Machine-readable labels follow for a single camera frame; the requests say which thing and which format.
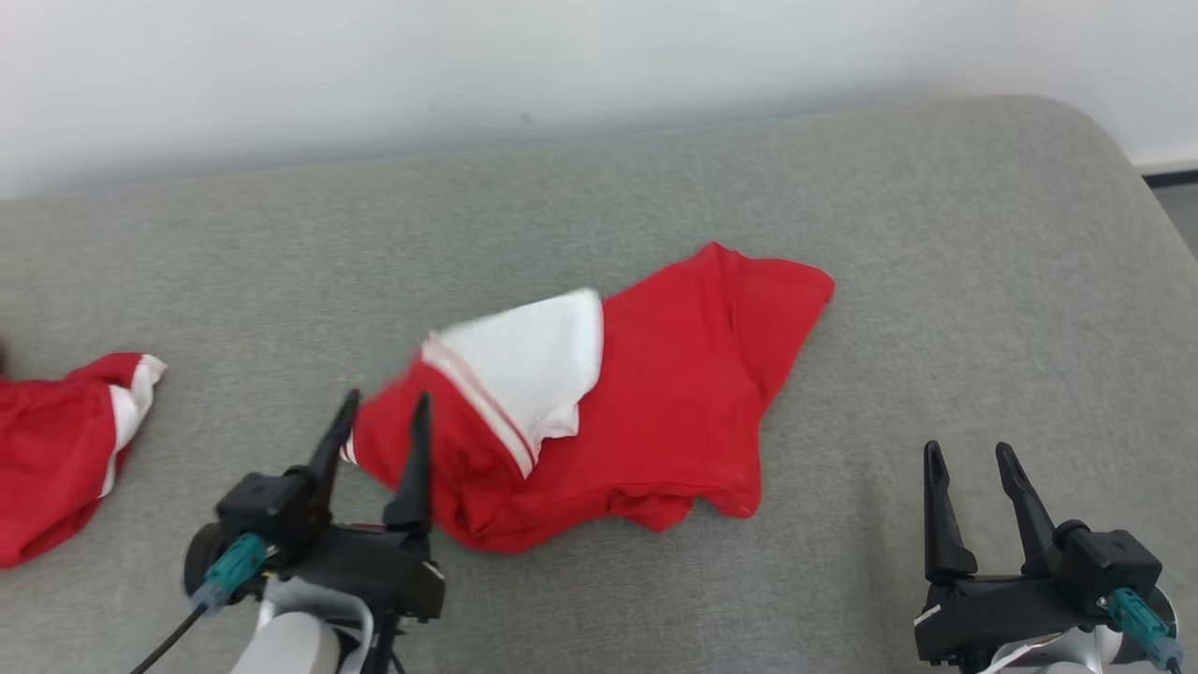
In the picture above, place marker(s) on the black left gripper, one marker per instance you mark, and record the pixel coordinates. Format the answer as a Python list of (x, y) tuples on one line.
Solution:
[(374, 566)]

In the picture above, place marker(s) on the red shorts with white stripes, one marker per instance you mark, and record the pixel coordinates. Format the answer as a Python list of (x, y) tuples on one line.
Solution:
[(47, 459)]

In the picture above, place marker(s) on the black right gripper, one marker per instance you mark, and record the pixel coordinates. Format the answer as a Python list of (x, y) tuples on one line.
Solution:
[(992, 613)]

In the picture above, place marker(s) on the grey fabric sofa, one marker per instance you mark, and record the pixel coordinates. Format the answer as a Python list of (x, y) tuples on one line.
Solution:
[(842, 524)]

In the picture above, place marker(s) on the red Bulls 23 jersey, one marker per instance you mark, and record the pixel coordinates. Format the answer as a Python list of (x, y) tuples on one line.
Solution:
[(674, 393)]

